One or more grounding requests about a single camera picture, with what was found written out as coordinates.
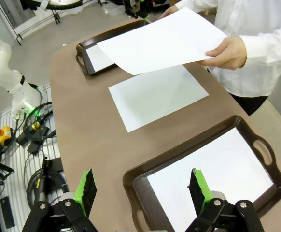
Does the person's left hand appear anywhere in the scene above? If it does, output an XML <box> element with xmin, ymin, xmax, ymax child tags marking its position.
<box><xmin>197</xmin><ymin>35</ymin><xmax>248</xmax><ymax>71</ymax></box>

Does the white A4 paper sheet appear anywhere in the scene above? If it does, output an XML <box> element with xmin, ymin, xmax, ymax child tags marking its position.
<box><xmin>146</xmin><ymin>127</ymin><xmax>274</xmax><ymax>232</ymax></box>
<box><xmin>108</xmin><ymin>64</ymin><xmax>210</xmax><ymax>133</ymax></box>
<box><xmin>96</xmin><ymin>6</ymin><xmax>228</xmax><ymax>75</ymax></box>
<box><xmin>85</xmin><ymin>44</ymin><xmax>116</xmax><ymax>72</ymax></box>

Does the person in white dress shirt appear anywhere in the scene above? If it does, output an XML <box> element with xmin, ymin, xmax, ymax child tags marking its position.
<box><xmin>174</xmin><ymin>0</ymin><xmax>281</xmax><ymax>116</ymax></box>

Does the person's left forearm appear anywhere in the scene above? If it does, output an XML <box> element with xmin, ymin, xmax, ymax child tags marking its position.
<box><xmin>238</xmin><ymin>26</ymin><xmax>281</xmax><ymax>65</ymax></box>

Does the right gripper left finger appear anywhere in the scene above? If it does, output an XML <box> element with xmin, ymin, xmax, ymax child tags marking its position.
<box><xmin>22</xmin><ymin>167</ymin><xmax>100</xmax><ymax>232</ymax></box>

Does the black flat bar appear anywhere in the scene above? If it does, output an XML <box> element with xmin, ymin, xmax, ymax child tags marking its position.
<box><xmin>0</xmin><ymin>197</ymin><xmax>15</xmax><ymax>229</ymax></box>

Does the red yellow emergency stop button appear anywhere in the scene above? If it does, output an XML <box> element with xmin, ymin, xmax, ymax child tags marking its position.
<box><xmin>0</xmin><ymin>125</ymin><xmax>13</xmax><ymax>145</ymax></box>

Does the thick black cable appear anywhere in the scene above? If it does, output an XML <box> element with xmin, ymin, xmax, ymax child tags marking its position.
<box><xmin>26</xmin><ymin>156</ymin><xmax>68</xmax><ymax>211</ymax></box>

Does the dark brown plastic tray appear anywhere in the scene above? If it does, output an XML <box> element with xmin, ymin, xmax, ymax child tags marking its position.
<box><xmin>75</xmin><ymin>19</ymin><xmax>153</xmax><ymax>77</ymax></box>
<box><xmin>122</xmin><ymin>115</ymin><xmax>281</xmax><ymax>232</ymax></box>

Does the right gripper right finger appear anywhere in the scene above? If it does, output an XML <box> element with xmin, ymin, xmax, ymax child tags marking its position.
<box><xmin>185</xmin><ymin>168</ymin><xmax>266</xmax><ymax>232</ymax></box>

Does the person's right hand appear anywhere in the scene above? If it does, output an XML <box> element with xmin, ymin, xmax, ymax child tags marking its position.
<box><xmin>158</xmin><ymin>5</ymin><xmax>180</xmax><ymax>20</ymax></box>

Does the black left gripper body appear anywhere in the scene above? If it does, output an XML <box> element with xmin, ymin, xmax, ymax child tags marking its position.
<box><xmin>123</xmin><ymin>0</ymin><xmax>141</xmax><ymax>19</ymax></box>

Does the white slatted base plate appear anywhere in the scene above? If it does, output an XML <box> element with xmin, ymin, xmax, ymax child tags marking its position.
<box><xmin>0</xmin><ymin>82</ymin><xmax>68</xmax><ymax>232</ymax></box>

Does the black power adapter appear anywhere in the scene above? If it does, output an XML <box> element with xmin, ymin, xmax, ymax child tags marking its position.
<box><xmin>28</xmin><ymin>142</ymin><xmax>43</xmax><ymax>154</ymax></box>

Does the black connector with yellow label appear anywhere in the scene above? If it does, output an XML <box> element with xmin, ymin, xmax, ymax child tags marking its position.
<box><xmin>31</xmin><ymin>122</ymin><xmax>50</xmax><ymax>136</ymax></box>

